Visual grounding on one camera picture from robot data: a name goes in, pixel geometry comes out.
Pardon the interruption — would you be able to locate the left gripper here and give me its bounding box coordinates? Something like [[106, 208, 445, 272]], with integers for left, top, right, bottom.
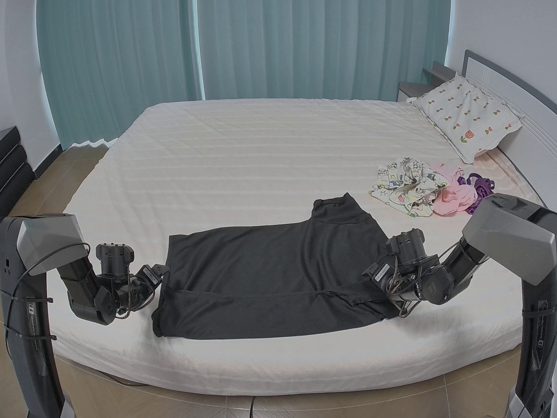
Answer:
[[130, 263, 171, 308]]

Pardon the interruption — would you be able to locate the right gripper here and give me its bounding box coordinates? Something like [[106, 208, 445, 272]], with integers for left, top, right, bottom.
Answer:
[[363, 257, 404, 298]]

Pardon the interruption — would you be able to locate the black T-shirt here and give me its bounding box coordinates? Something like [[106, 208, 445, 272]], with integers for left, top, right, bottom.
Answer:
[[151, 192, 403, 340]]

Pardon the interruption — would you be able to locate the bed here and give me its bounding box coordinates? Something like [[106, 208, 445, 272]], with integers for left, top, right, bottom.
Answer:
[[9, 50, 557, 393]]

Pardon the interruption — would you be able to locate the white printed garment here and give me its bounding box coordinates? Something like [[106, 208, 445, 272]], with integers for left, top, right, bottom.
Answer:
[[369, 157, 451, 220]]

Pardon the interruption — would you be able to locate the pink garment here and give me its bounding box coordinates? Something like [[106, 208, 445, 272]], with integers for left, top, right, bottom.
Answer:
[[428, 161, 477, 217]]

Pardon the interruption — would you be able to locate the purple garment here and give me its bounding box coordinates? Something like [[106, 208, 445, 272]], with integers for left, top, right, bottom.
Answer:
[[457, 172, 497, 216]]

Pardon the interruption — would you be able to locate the black chest of drawers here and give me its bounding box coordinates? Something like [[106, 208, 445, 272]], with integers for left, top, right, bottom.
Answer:
[[0, 125, 35, 219]]

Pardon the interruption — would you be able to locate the white printed pillow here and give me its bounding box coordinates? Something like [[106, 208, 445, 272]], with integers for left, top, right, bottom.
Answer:
[[407, 76, 523, 164]]

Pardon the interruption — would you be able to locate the grey bedside table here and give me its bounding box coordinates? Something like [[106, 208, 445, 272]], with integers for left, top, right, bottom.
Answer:
[[398, 61, 455, 102]]

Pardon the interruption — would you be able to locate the blue-green curtain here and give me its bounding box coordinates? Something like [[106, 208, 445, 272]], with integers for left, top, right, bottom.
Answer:
[[193, 0, 453, 101], [38, 0, 205, 149]]

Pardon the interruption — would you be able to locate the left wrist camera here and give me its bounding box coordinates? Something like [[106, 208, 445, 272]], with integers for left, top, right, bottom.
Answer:
[[95, 242, 135, 278]]

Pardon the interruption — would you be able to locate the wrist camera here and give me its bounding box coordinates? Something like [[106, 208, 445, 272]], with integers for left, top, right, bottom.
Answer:
[[386, 229, 439, 274], [95, 242, 135, 278]]

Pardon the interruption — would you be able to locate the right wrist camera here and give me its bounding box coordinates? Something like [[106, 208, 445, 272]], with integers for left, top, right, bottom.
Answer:
[[386, 229, 439, 274]]

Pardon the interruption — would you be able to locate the black cable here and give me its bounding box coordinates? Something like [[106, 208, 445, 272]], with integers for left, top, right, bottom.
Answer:
[[3, 242, 91, 343]]

